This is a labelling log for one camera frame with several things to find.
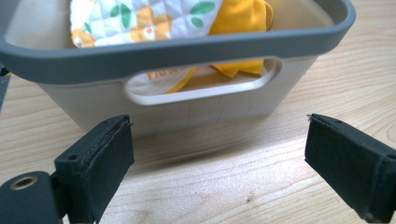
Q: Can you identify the beige basket with grey rim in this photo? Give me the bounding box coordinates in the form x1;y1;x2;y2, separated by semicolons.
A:
0;0;357;138

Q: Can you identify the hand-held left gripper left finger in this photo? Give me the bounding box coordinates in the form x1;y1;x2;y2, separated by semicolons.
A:
53;114;135;224

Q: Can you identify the white floral quilted cloth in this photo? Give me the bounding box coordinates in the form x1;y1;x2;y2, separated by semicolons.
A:
69;0;224;96

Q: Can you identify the yellow cloth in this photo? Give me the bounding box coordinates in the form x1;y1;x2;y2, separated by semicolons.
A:
165;0;275;94

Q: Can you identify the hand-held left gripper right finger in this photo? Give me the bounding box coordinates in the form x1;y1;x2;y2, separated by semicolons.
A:
304;113;396;224

